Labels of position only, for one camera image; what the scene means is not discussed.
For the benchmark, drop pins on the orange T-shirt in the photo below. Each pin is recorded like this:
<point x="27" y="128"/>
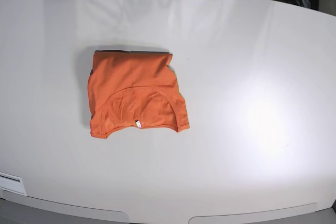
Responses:
<point x="134" y="89"/>

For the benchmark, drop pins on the white label plate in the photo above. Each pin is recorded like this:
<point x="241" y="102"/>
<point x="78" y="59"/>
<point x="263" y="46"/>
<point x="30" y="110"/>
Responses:
<point x="12" y="184"/>

